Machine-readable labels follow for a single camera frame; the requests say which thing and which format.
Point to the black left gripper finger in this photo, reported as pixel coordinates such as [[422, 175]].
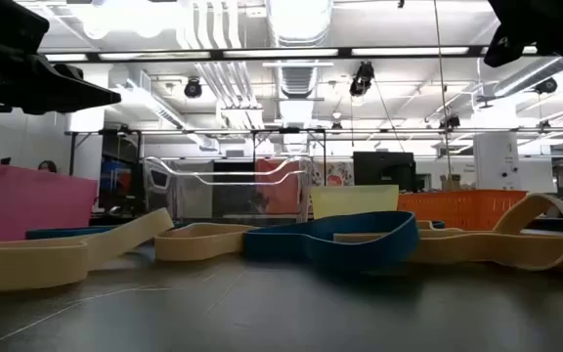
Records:
[[66, 95], [70, 71]]

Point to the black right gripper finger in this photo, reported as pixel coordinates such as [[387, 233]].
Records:
[[504, 49]]

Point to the beige rubber band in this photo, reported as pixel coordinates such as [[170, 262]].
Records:
[[188, 247], [27, 264], [531, 254]]

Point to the large blue rubber band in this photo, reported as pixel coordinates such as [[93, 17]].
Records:
[[359, 249]]

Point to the black ceiling spotlight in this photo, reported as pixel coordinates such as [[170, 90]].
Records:
[[546, 85], [193, 88], [362, 78]]

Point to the white pillar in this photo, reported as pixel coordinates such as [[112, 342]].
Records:
[[496, 161]]

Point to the pink plastic basket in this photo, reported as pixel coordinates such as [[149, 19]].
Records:
[[17, 205]]

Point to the clear plastic basket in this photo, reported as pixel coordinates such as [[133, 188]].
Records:
[[164, 198]]

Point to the orange plastic basket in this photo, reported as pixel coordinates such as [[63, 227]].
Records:
[[457, 207]]

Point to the yellow plastic basket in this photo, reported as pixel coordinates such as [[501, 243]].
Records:
[[355, 200]]

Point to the black overhead frame beam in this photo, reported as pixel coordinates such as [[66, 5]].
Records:
[[213, 55]]

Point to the white ceiling duct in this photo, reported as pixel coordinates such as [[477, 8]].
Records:
[[300, 29]]

